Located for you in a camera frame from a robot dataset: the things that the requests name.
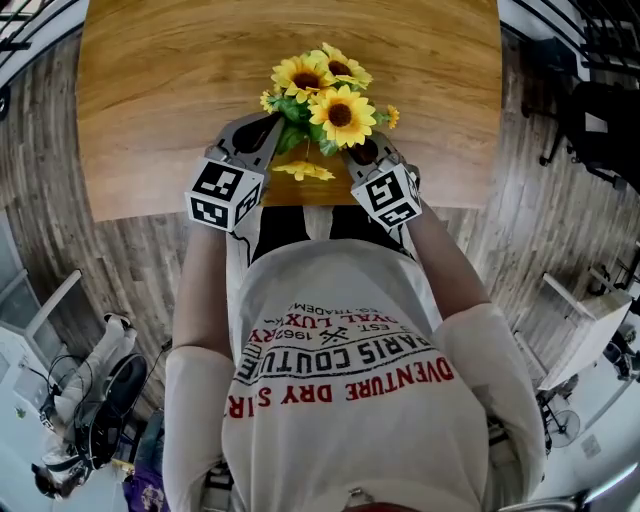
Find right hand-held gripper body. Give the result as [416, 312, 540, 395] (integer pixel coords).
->
[349, 155, 424, 232]

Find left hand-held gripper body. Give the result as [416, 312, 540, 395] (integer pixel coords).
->
[183, 141, 272, 234]

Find sunflower bouquet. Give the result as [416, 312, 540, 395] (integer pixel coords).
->
[259, 42, 401, 182]

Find person's left forearm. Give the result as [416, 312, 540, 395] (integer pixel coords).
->
[172, 222, 236, 351]

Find person's right forearm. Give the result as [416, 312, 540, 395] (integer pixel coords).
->
[402, 209, 494, 331]

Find person's black trousers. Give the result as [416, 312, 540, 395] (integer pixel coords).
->
[252, 204, 401, 264]

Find black office chair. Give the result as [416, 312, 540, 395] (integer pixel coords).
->
[522, 37, 640, 191]

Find black swivel chair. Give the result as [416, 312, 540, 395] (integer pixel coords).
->
[74, 352, 149, 471]

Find person's white printed t-shirt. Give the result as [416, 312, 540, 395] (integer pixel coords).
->
[162, 239, 546, 512]

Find black metal railing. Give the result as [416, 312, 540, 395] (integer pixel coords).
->
[0, 0, 84, 114]
[499, 0, 640, 66]

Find white desk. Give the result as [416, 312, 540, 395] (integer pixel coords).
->
[537, 272, 634, 391]

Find white worktable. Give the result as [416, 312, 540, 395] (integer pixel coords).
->
[0, 324, 66, 451]

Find floor fan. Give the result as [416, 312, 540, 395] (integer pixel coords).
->
[547, 409, 582, 450]

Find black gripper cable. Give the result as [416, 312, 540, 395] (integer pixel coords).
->
[232, 232, 254, 264]

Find white frame cabinet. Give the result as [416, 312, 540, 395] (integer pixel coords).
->
[0, 269, 84, 361]

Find grey harness strap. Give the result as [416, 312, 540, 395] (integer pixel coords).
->
[487, 417, 521, 466]
[202, 459, 234, 512]

